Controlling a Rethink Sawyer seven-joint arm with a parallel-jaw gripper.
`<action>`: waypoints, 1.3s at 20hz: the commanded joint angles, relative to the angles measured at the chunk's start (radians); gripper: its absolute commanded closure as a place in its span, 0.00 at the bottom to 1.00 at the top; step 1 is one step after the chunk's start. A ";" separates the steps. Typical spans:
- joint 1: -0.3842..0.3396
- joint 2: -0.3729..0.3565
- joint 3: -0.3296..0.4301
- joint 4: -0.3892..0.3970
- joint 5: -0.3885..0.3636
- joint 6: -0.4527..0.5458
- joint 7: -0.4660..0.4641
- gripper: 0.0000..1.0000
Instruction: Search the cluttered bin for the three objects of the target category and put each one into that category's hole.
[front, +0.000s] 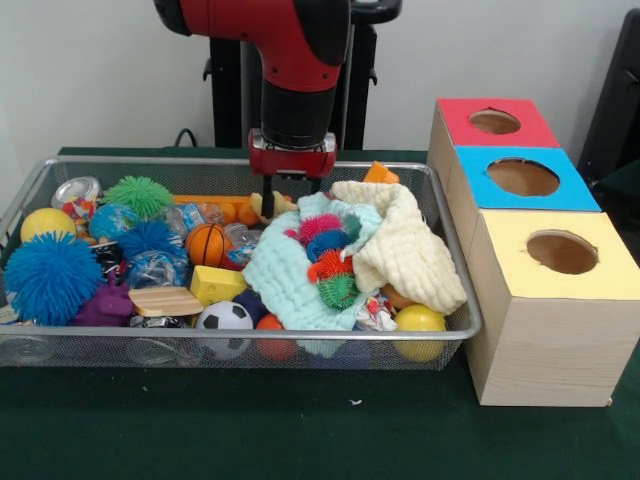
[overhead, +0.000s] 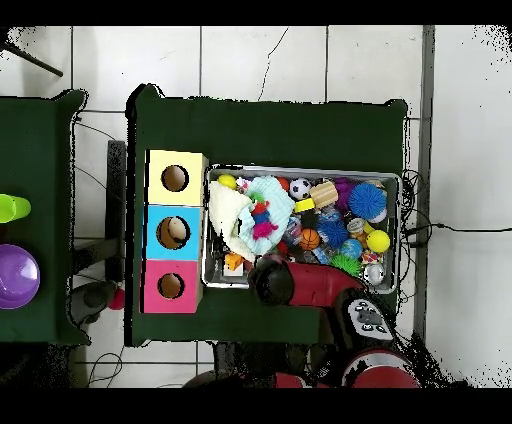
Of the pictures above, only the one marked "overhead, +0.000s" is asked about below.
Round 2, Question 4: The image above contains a multicolour spiky caterpillar toy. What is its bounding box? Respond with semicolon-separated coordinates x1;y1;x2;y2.
247;191;280;241

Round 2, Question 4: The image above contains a light blue waffle cloth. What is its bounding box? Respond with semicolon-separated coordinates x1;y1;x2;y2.
237;174;296;257

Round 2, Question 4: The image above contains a cream waffle cloth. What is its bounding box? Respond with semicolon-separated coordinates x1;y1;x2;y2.
207;181;257;263

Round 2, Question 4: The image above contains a shallow clear mesh bin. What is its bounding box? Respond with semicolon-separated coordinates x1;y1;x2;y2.
201;163;402;295

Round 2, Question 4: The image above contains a wooden box with three holes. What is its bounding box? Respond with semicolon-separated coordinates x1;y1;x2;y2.
139;149;209;314

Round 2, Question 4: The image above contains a small soccer ball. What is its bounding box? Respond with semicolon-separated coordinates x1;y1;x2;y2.
288;176;313;200

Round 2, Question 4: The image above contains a small basketball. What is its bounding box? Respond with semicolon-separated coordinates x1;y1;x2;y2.
298;227;322;252

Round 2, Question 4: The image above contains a striped wooden block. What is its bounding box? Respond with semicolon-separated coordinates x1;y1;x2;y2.
308;180;340;209

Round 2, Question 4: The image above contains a dark green table cloth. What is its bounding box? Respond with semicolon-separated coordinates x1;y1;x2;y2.
124;82;409;348
0;88;92;347

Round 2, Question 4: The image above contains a plain green spiky ball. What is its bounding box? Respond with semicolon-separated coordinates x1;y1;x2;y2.
329;253;363;278

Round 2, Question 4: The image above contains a large blue spiky ball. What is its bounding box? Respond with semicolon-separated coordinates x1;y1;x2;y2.
347;182;388;221

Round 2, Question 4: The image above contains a grey box with red button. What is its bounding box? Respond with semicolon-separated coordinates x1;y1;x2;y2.
69;279;126;326

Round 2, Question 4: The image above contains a lime green cup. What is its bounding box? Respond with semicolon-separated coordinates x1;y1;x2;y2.
0;193;32;224

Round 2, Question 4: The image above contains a purple plastic bowl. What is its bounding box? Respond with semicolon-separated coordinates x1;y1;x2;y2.
0;243;41;310

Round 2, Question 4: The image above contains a black rod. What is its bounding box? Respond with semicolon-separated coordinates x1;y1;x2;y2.
0;39;64;78

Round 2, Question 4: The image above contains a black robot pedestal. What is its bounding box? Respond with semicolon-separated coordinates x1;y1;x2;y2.
212;341;321;377

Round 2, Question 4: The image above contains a black power cable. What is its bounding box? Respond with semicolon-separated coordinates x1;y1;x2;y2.
401;221;512;247

